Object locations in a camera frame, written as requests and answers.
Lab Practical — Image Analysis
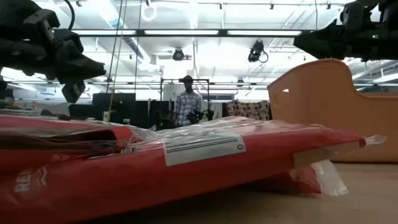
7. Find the red popcorn bag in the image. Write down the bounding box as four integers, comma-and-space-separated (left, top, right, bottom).
0, 116, 387, 224
257, 160, 349, 197
0, 114, 137, 174

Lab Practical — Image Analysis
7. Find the black partition panel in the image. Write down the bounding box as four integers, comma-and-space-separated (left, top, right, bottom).
68, 92, 137, 126

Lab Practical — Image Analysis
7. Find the person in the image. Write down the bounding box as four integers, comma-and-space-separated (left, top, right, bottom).
173, 75, 203, 128

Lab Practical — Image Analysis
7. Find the floral patterned cloth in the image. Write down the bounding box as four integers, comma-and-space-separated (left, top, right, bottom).
226, 100, 271, 121

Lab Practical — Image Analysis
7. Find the black ceiling spotlight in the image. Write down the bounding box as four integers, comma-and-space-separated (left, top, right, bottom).
172, 47, 185, 62
247, 39, 269, 63

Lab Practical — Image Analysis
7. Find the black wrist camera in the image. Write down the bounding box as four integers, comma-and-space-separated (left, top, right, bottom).
23, 9, 60, 44
340, 1, 377, 25

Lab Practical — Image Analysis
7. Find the black handheld device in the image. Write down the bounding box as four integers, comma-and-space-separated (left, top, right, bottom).
185, 108, 215, 125

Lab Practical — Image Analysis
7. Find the long ceiling light bar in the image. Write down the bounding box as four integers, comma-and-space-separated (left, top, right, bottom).
71, 29, 303, 37

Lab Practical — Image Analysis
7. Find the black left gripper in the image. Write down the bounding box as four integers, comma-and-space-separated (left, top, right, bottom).
0, 0, 107, 104

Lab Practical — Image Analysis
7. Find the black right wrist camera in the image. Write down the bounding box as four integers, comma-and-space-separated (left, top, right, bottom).
340, 1, 377, 25

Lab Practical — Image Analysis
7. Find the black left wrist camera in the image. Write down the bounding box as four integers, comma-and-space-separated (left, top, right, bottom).
23, 9, 60, 44

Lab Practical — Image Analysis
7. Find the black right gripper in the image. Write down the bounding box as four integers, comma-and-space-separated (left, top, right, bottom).
293, 0, 398, 62

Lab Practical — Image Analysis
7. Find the orange plastic basket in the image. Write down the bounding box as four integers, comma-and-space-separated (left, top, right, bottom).
267, 58, 398, 164

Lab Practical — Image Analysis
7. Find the hanging yellow cable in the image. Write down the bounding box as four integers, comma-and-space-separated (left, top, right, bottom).
106, 0, 129, 123

